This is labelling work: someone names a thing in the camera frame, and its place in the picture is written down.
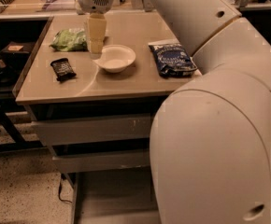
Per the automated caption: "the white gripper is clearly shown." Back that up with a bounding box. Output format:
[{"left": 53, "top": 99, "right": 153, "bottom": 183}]
[{"left": 76, "top": 0, "right": 114, "bottom": 60}]

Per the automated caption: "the black rxbar chocolate bar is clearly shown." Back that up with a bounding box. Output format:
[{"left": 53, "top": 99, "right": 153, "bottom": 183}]
[{"left": 50, "top": 58, "right": 76, "bottom": 82}]

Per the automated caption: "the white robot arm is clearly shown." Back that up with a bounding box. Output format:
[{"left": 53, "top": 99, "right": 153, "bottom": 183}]
[{"left": 150, "top": 0, "right": 271, "bottom": 224}]

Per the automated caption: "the grey drawer cabinet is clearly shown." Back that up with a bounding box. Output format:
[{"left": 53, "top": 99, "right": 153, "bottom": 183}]
[{"left": 12, "top": 11, "right": 205, "bottom": 224}]

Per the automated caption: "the top grey drawer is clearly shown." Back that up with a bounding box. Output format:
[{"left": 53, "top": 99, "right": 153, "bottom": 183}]
[{"left": 32, "top": 114, "right": 151, "bottom": 146}]

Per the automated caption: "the middle grey drawer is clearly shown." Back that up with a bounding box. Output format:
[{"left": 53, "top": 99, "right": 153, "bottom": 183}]
[{"left": 52, "top": 149, "right": 150, "bottom": 173}]

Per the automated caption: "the open bottom grey drawer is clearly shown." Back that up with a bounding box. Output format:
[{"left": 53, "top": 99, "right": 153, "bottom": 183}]
[{"left": 72, "top": 168, "right": 161, "bottom": 224}]

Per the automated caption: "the green chip bag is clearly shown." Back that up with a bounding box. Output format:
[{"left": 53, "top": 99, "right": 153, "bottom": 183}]
[{"left": 50, "top": 28, "right": 87, "bottom": 52}]

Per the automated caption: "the white bowl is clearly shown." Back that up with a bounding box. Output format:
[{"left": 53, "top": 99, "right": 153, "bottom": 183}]
[{"left": 94, "top": 45, "right": 136, "bottom": 73}]

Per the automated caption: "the blue chip bag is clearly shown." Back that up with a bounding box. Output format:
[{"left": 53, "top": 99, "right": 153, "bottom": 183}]
[{"left": 148, "top": 39, "right": 197, "bottom": 77}]

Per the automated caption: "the black box under desk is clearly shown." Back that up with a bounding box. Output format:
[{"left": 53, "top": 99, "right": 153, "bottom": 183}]
[{"left": 0, "top": 41, "right": 36, "bottom": 62}]

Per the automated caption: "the black cable on floor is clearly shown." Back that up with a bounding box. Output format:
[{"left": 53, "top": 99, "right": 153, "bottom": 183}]
[{"left": 57, "top": 173, "right": 73, "bottom": 205}]

